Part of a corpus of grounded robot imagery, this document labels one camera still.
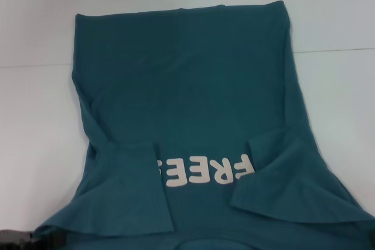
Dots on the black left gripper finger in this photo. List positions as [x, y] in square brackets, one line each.
[14, 239]

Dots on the teal t-shirt with FREE print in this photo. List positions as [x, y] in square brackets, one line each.
[190, 92]

